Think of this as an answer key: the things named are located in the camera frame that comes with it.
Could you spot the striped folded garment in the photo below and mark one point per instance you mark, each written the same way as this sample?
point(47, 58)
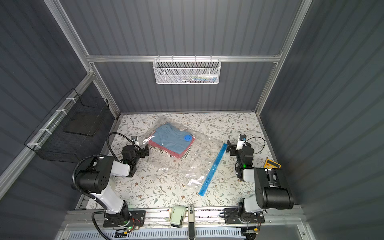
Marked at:
point(184, 154)

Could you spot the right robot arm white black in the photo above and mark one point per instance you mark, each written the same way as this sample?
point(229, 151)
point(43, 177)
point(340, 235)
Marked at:
point(272, 190)

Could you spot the black wire wall basket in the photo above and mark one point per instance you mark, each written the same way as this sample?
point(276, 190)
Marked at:
point(74, 130)

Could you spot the clear vacuum bag blue zipper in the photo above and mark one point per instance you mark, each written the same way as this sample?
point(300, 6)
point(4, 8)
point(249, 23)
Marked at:
point(193, 171)

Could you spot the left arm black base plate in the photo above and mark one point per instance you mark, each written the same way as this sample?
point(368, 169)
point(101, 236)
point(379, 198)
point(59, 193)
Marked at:
point(131, 219)

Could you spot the blue tank top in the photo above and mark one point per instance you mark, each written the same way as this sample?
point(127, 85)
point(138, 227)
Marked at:
point(167, 131)

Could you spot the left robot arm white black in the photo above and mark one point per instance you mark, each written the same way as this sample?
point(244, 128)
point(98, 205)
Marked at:
point(91, 177)

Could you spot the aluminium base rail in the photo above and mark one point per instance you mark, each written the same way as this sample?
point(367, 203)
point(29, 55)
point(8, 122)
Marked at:
point(279, 225)

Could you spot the white wire wall basket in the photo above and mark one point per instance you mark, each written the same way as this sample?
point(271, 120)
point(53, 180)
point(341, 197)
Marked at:
point(185, 73)

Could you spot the red folded garment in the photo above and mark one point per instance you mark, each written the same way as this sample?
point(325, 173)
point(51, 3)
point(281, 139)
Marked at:
point(166, 145)

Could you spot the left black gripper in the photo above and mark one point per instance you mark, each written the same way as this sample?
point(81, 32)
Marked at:
point(143, 150)

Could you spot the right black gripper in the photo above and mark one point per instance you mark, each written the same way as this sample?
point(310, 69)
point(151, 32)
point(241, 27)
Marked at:
point(233, 148)

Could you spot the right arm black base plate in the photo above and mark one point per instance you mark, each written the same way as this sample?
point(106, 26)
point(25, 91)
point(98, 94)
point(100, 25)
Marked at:
point(234, 216)

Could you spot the pale green box on rail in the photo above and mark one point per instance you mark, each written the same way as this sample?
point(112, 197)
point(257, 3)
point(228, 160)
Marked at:
point(176, 215)

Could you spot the yellow calculator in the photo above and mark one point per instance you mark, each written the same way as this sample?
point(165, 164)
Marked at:
point(269, 164)

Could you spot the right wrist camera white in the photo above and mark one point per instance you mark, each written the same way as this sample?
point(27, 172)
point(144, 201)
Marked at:
point(241, 142)

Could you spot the white glue bottle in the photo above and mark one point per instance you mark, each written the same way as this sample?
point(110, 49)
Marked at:
point(208, 77)

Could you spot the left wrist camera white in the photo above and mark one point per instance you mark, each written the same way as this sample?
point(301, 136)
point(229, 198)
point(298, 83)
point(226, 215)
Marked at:
point(134, 139)

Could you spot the black handle on rail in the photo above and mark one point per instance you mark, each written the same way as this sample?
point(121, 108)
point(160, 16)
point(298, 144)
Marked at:
point(191, 223)

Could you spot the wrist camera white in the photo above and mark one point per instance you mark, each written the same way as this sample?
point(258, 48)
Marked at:
point(134, 139)
point(241, 142)

